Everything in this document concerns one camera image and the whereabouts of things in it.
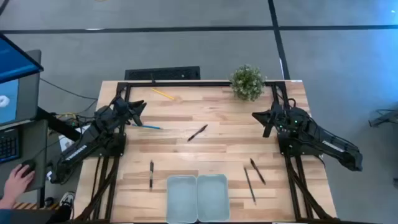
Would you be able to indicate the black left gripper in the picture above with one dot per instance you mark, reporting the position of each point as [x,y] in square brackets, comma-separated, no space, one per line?
[124,109]

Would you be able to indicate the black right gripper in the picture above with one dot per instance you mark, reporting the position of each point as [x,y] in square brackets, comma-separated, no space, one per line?
[280,118]

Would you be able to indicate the blue pencil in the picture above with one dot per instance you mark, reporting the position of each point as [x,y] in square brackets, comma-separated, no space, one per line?
[149,126]

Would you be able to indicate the yellow pencil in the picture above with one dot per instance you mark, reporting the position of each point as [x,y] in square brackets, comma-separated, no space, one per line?
[163,94]

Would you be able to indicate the black pen with clip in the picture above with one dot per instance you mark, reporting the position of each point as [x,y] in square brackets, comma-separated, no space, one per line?
[197,133]

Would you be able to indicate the dark thin pencil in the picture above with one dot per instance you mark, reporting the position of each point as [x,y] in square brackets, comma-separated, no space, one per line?
[249,186]

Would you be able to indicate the pale grey plastic bin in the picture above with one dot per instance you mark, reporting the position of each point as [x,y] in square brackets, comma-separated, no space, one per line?
[213,199]
[182,199]

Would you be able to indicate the person's forearm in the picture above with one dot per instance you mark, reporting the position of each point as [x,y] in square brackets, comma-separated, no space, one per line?
[4,203]

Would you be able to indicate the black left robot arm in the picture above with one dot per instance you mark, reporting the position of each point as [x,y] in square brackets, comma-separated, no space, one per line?
[93,130]

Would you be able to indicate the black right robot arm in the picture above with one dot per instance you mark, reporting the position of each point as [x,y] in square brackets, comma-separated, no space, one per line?
[326,140]

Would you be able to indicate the small green potted plant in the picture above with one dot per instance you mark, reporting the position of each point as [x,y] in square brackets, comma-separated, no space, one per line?
[247,82]

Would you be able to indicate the black power strip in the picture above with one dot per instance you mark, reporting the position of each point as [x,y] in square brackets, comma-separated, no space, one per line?
[161,73]

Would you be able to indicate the black and silver pen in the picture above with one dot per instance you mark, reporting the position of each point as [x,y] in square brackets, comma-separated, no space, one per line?
[151,174]

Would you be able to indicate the white cardboard box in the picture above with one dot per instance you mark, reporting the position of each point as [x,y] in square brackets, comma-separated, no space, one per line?
[66,143]

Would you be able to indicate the grey desk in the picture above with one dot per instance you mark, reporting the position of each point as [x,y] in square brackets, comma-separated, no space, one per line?
[34,140]

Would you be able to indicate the person's shoe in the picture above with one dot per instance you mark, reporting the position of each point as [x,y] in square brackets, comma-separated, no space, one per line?
[67,199]

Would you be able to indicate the grey floor stand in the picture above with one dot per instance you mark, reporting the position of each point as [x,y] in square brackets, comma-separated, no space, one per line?
[385,118]

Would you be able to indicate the grey framed monitor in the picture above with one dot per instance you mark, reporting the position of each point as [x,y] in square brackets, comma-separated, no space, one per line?
[18,99]

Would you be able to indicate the black computer mouse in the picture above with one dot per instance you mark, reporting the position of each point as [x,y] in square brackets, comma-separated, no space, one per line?
[29,163]

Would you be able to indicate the person's leg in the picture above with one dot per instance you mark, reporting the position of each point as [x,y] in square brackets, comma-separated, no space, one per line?
[59,216]

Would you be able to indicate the tilted monitor blue screen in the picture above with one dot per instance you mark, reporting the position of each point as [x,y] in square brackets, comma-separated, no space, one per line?
[15,59]

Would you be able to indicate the black keyboard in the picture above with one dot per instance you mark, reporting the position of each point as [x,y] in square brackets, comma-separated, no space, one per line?
[8,146]

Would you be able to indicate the person's hand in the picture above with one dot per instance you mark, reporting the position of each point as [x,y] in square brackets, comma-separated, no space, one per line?
[17,185]

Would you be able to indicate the black aluminium table frame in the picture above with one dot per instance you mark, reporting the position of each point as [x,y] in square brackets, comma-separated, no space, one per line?
[186,84]

